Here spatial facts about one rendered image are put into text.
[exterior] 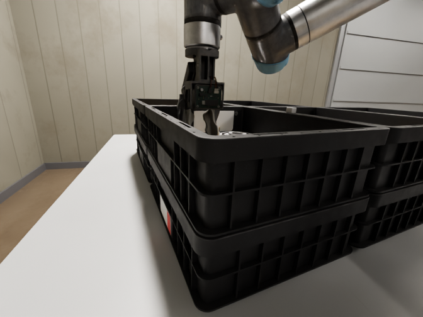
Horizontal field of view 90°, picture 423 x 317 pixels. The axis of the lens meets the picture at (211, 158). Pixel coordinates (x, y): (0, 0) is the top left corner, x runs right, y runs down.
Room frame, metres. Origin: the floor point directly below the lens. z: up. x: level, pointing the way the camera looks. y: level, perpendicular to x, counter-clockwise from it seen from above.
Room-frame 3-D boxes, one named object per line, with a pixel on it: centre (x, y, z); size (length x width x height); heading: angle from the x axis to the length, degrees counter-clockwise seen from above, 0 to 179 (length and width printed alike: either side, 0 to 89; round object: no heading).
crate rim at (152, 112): (0.42, -0.04, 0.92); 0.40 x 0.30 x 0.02; 25
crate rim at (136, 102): (0.79, 0.12, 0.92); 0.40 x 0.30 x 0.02; 25
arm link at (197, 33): (0.49, 0.03, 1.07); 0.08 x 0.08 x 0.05
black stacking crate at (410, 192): (0.55, -0.32, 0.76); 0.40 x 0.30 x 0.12; 25
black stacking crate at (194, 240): (0.42, -0.04, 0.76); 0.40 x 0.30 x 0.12; 25
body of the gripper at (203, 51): (0.48, 0.03, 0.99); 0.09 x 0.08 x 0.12; 18
